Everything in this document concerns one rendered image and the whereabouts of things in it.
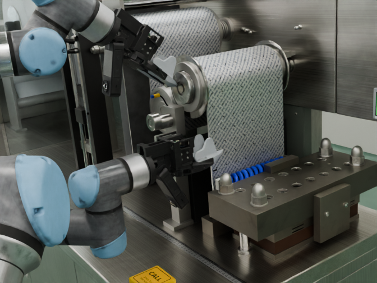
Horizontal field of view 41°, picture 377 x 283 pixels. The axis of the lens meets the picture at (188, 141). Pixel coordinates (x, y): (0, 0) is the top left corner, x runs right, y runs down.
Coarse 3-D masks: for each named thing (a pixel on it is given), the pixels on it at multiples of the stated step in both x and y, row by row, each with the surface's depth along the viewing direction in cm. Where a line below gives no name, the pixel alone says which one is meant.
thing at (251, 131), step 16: (256, 96) 120; (272, 96) 123; (208, 112) 113; (224, 112) 115; (240, 112) 118; (256, 112) 121; (272, 112) 124; (208, 128) 114; (224, 128) 116; (240, 128) 119; (256, 128) 122; (272, 128) 125; (224, 144) 117; (240, 144) 120; (256, 144) 123; (272, 144) 127; (224, 160) 118; (240, 160) 121; (256, 160) 124
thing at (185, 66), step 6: (180, 66) 115; (186, 66) 113; (192, 66) 112; (282, 66) 124; (174, 72) 117; (192, 72) 111; (282, 72) 124; (192, 78) 112; (198, 78) 110; (282, 78) 125; (198, 84) 110; (198, 90) 111; (198, 96) 112; (192, 102) 114; (198, 102) 112; (186, 108) 117; (192, 108) 115
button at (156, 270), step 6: (150, 270) 103; (156, 270) 103; (162, 270) 103; (132, 276) 101; (138, 276) 101; (144, 276) 101; (150, 276) 101; (156, 276) 101; (162, 276) 101; (168, 276) 100; (132, 282) 100; (138, 282) 99; (144, 282) 99; (150, 282) 99; (156, 282) 99; (162, 282) 98; (168, 282) 99; (174, 282) 99
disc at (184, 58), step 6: (186, 54) 113; (180, 60) 115; (186, 60) 113; (192, 60) 111; (198, 66) 110; (198, 72) 111; (204, 72) 110; (204, 78) 109; (204, 84) 110; (204, 90) 111; (204, 96) 111; (204, 102) 112; (198, 108) 114; (204, 108) 112; (186, 114) 119; (192, 114) 117; (198, 114) 115
